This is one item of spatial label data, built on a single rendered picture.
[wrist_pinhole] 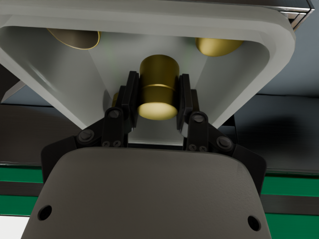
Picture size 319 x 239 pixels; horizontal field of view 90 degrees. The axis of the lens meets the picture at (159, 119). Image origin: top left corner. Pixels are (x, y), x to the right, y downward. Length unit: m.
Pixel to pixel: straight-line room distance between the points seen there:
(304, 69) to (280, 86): 0.04
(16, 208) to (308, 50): 0.51
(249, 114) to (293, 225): 0.16
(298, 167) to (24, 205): 0.46
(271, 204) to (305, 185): 0.06
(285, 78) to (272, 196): 0.17
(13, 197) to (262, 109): 0.47
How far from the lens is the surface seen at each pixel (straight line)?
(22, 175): 0.43
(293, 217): 0.31
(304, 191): 0.33
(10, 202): 0.43
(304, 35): 0.25
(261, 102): 0.31
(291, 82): 0.32
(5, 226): 0.64
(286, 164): 0.29
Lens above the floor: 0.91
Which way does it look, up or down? 23 degrees down
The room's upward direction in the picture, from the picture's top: 177 degrees counter-clockwise
